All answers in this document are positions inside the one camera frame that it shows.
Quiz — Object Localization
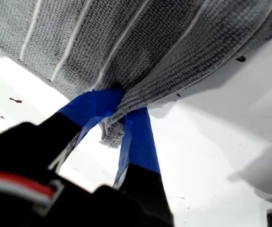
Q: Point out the grey white-striped towel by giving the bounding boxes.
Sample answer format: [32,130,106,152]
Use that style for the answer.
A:
[0,0,272,149]

